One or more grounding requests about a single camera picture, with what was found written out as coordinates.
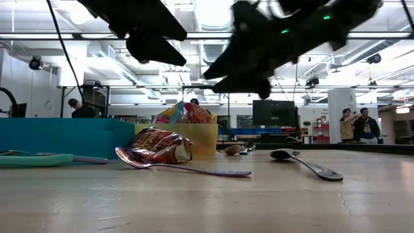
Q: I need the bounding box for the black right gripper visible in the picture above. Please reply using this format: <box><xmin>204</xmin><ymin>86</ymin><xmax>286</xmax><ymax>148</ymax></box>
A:
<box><xmin>203</xmin><ymin>0</ymin><xmax>331</xmax><ymax>100</ymax></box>

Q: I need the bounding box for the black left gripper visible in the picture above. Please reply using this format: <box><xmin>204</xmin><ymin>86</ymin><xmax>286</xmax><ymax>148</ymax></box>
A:
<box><xmin>77</xmin><ymin>0</ymin><xmax>188</xmax><ymax>67</ymax></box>

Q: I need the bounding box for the red snack packet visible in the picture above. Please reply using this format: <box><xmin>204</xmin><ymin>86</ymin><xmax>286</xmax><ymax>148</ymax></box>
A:
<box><xmin>182</xmin><ymin>102</ymin><xmax>216</xmax><ymax>125</ymax></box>

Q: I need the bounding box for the ramen noodle packet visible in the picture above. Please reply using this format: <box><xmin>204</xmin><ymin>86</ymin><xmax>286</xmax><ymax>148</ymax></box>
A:
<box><xmin>152</xmin><ymin>99</ymin><xmax>188</xmax><ymax>125</ymax></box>

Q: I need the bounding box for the orange snack packet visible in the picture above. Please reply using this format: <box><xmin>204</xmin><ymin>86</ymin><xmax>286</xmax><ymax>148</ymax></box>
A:
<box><xmin>129</xmin><ymin>126</ymin><xmax>194</xmax><ymax>165</ymax></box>

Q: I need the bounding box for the yellow plastic bin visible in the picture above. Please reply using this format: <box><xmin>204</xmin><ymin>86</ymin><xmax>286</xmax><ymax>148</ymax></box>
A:
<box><xmin>133</xmin><ymin>123</ymin><xmax>219</xmax><ymax>158</ymax></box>

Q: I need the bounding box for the silver metal spoon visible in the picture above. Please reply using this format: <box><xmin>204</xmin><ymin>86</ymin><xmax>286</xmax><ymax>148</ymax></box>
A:
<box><xmin>223</xmin><ymin>144</ymin><xmax>243</xmax><ymax>156</ymax></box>

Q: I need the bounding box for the white pillar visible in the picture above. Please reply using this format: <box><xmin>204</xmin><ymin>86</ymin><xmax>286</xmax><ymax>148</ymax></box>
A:
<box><xmin>327</xmin><ymin>87</ymin><xmax>358</xmax><ymax>144</ymax></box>

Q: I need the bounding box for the rainbow iridescent spoon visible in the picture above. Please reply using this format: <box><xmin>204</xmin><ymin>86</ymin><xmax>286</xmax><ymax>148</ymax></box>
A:
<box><xmin>114</xmin><ymin>147</ymin><xmax>252</xmax><ymax>179</ymax></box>

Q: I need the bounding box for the black metal spoon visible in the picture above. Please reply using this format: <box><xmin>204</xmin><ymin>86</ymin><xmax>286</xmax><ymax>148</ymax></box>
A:
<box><xmin>270</xmin><ymin>148</ymin><xmax>343</xmax><ymax>183</ymax></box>

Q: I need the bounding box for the dark teal plastic bin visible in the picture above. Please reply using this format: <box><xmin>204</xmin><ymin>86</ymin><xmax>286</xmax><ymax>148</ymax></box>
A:
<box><xmin>0</xmin><ymin>118</ymin><xmax>136</xmax><ymax>160</ymax></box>

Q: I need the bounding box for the small black monitor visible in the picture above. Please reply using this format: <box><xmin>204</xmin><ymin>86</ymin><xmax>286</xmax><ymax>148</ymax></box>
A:
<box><xmin>8</xmin><ymin>102</ymin><xmax>28</xmax><ymax>119</ymax></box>

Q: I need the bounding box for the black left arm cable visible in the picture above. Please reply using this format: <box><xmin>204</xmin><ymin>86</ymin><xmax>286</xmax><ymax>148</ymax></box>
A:
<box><xmin>46</xmin><ymin>0</ymin><xmax>87</xmax><ymax>105</ymax></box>

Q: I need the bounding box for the black table frame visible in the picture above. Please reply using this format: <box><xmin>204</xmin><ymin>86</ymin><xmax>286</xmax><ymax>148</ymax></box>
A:
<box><xmin>216</xmin><ymin>142</ymin><xmax>414</xmax><ymax>156</ymax></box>

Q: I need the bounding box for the black curved hose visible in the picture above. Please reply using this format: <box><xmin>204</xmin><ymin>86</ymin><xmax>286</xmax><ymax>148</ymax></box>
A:
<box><xmin>0</xmin><ymin>87</ymin><xmax>19</xmax><ymax>119</ymax></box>

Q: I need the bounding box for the spoon with green handle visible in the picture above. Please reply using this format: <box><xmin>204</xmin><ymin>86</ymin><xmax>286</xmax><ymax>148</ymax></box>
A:
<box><xmin>0</xmin><ymin>150</ymin><xmax>74</xmax><ymax>168</ymax></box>

